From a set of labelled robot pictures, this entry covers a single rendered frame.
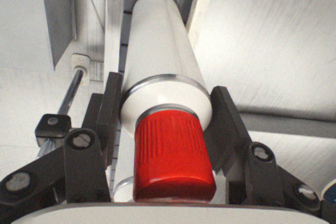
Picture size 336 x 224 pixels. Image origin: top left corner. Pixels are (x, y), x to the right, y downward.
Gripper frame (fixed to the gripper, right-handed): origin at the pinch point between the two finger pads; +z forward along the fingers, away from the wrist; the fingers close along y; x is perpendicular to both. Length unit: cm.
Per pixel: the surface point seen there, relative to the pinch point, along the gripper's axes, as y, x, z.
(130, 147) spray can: -1.5, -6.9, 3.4
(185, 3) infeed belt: 2.9, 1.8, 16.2
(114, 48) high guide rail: -3.7, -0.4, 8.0
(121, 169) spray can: -2.0, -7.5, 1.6
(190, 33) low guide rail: 3.4, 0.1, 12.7
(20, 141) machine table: -21.5, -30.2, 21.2
